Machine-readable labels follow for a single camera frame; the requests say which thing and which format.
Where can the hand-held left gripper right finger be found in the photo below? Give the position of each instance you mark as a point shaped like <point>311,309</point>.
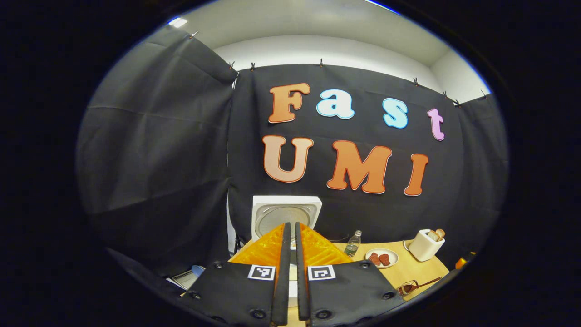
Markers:
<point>303,295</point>

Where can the toasted bread slice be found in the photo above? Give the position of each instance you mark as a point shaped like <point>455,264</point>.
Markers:
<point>433,235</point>
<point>440,233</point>

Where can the round beige plate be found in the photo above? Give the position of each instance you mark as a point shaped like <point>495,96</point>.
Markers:
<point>392,256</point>

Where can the blue round object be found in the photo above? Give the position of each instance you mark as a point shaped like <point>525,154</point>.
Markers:
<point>198,270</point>

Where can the red meat piece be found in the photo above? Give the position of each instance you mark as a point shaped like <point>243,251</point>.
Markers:
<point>385,260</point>
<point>374,259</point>

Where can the white toaster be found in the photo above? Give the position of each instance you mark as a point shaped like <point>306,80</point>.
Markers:
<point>424,247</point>

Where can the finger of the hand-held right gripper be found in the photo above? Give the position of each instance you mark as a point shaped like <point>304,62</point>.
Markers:
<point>463,262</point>

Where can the black tripod stand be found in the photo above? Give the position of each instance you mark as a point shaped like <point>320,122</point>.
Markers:
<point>237,244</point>

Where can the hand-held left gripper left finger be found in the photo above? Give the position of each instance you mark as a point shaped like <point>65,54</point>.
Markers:
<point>281,290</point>

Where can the brown wooden spoon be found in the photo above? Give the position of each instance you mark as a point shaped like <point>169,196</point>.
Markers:
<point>429,282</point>

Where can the white ceiling light panel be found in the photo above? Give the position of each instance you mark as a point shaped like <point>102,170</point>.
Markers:
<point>177,21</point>

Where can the white rice cooker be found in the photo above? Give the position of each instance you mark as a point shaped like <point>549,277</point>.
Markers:
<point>272,213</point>

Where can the clear plastic water bottle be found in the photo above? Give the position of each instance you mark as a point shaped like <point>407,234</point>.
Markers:
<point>352,245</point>

